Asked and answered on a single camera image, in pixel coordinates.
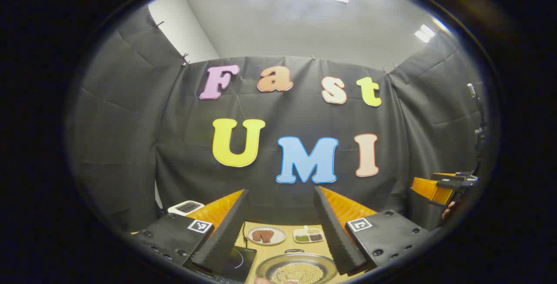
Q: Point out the pile of dark red beans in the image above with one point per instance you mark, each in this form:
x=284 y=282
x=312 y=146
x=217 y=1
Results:
x=316 y=237

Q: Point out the small ceiling light panel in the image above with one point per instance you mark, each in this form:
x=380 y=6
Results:
x=425 y=33

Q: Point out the white divided dish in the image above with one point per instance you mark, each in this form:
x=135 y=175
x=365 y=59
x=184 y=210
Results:
x=296 y=232

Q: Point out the black induction cooktop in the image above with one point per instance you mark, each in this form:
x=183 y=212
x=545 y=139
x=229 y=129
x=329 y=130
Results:
x=239 y=264

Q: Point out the brown meat piece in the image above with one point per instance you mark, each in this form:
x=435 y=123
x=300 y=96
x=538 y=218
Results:
x=267 y=236
x=256 y=235

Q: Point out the small pile of pale beans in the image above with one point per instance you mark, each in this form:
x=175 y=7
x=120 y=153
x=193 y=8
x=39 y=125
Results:
x=314 y=232

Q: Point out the pile of yellow soybeans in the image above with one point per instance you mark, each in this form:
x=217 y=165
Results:
x=298 y=273

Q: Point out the white round plate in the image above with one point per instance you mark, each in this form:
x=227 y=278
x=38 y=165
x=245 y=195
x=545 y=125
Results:
x=280 y=236

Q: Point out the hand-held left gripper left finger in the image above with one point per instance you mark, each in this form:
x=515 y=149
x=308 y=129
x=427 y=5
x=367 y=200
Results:
x=226 y=236

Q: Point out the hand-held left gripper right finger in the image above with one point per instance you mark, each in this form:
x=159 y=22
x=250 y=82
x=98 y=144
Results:
x=337 y=236

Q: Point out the white toaster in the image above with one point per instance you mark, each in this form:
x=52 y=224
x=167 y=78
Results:
x=185 y=208

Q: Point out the pile of green beans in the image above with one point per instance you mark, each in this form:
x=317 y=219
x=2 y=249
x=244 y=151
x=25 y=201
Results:
x=302 y=238

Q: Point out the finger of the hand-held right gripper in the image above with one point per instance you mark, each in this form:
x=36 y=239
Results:
x=428 y=190

